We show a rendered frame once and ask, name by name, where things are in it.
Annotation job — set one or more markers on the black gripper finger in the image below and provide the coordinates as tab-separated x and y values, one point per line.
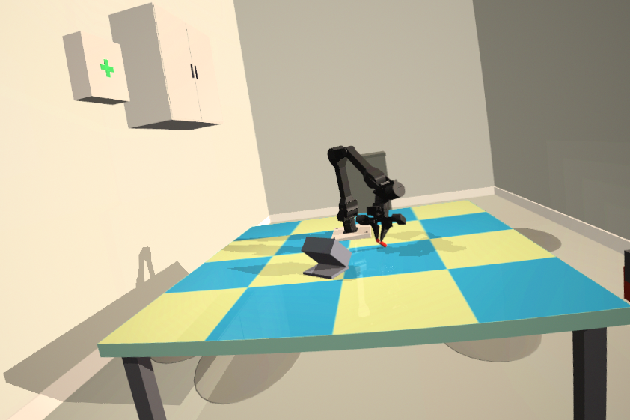
375	229
385	227

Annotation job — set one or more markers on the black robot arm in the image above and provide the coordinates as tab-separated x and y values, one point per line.
385	188

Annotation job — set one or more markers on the grey sloped panel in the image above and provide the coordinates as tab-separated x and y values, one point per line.
332	257

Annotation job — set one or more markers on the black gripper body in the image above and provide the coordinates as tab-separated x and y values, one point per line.
398	218

